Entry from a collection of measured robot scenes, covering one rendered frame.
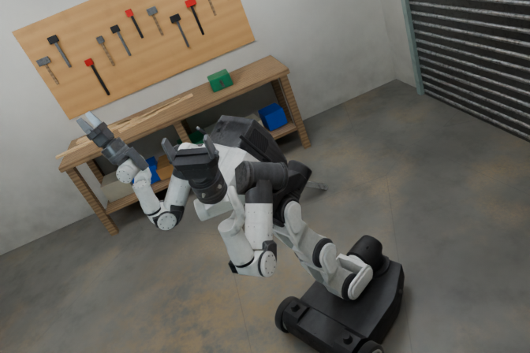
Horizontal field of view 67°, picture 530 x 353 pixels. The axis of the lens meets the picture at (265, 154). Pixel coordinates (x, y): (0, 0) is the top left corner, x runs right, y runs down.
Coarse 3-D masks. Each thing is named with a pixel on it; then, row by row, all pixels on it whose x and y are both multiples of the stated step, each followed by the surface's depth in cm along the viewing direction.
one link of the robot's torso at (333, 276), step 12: (324, 252) 184; (336, 252) 190; (324, 264) 185; (336, 264) 190; (312, 276) 204; (324, 276) 192; (336, 276) 200; (348, 276) 207; (336, 288) 202; (348, 288) 205
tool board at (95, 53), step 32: (96, 0) 358; (128, 0) 364; (160, 0) 370; (192, 0) 375; (224, 0) 384; (32, 32) 356; (64, 32) 362; (96, 32) 368; (128, 32) 375; (160, 32) 380; (192, 32) 389; (224, 32) 396; (32, 64) 366; (64, 64) 373; (96, 64) 379; (128, 64) 386; (160, 64) 393; (192, 64) 401; (64, 96) 384; (96, 96) 391
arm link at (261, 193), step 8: (256, 168) 128; (264, 168) 129; (272, 168) 130; (280, 168) 132; (256, 176) 127; (264, 176) 128; (272, 176) 130; (280, 176) 131; (256, 184) 128; (264, 184) 128; (272, 184) 130; (280, 184) 132; (248, 192) 129; (256, 192) 127; (264, 192) 128; (272, 192) 131; (248, 200) 128; (256, 200) 127; (264, 200) 127; (272, 200) 131
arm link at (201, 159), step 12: (180, 156) 102; (192, 156) 101; (204, 156) 100; (180, 168) 99; (192, 168) 99; (204, 168) 98; (216, 168) 103; (192, 180) 103; (204, 180) 102; (216, 180) 103; (204, 192) 103; (216, 192) 105
